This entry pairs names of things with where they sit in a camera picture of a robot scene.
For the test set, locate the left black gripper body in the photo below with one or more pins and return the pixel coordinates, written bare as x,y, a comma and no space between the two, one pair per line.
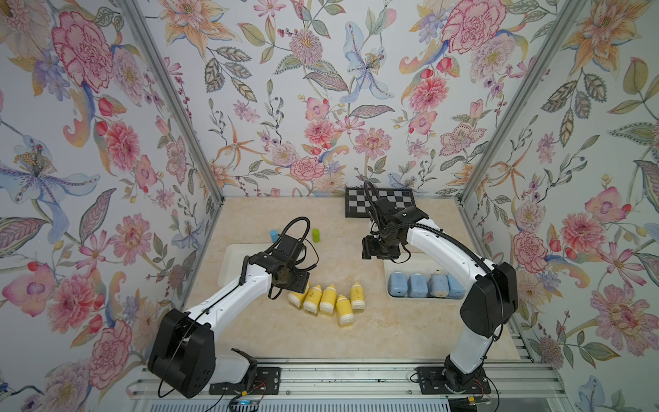
295,279

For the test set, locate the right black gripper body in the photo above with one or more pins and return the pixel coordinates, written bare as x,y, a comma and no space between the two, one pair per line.
382,248

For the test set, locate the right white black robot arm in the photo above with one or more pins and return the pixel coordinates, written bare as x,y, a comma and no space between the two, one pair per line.
491,289

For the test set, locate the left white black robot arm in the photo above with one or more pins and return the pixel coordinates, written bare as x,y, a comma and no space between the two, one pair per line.
184,353

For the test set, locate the right white storage tray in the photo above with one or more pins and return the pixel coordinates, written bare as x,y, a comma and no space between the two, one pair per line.
416,263

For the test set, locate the white storage tray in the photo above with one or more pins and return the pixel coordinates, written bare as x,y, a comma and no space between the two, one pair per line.
233,260
416,263

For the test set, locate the left white storage tray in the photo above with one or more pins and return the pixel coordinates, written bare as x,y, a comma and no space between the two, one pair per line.
233,260

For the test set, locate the small blue cylinder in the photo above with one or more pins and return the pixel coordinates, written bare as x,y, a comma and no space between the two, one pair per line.
273,236

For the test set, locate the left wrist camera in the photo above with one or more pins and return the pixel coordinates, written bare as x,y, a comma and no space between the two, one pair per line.
291,249

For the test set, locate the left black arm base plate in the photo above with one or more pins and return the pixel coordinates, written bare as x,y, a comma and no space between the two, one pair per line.
264,381

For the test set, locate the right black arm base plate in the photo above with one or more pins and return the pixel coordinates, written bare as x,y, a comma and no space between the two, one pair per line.
438,381

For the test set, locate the aluminium mounting rail frame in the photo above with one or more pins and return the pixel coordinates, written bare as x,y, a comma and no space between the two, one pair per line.
303,385

